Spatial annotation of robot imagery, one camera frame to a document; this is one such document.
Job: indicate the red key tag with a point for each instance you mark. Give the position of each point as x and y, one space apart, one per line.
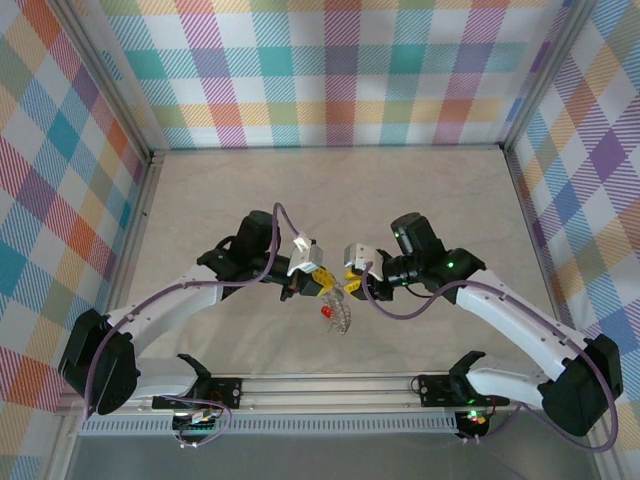
326 312

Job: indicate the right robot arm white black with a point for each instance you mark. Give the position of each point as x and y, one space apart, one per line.
515 320

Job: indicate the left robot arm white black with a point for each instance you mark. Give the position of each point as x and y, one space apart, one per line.
165 310

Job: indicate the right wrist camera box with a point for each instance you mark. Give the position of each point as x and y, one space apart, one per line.
357 255

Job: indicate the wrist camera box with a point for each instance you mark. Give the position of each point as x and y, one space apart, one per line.
357 255
305 257

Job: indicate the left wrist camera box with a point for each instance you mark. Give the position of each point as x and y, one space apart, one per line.
305 257

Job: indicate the aluminium mounting rail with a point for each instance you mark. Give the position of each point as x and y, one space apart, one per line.
325 390

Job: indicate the aluminium side rail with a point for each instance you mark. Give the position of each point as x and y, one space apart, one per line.
525 205
142 210

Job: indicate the aluminium back rail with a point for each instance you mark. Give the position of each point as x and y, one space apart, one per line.
325 148

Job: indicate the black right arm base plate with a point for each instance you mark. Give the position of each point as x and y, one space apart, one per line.
435 390

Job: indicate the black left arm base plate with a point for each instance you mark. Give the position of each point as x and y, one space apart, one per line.
227 392

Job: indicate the aluminium frame post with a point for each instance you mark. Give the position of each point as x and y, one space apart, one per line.
100 75
545 70

